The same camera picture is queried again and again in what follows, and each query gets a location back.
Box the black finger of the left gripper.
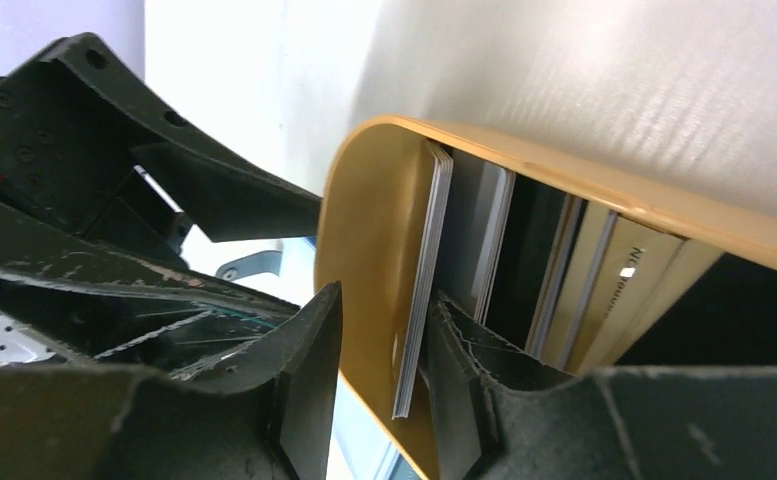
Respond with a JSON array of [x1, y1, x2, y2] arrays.
[[0, 202, 297, 370], [0, 32, 321, 242]]

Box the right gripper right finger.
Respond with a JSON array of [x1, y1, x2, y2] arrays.
[[426, 294, 777, 479]]

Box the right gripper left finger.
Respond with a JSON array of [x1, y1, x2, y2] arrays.
[[0, 282, 342, 479]]

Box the teal card holder wallet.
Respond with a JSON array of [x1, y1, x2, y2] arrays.
[[215, 235, 422, 480]]

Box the black cards in tray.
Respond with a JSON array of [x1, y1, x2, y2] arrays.
[[436, 150, 777, 374]]

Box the oval wooden tray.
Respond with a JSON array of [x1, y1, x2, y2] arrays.
[[315, 116, 777, 479]]

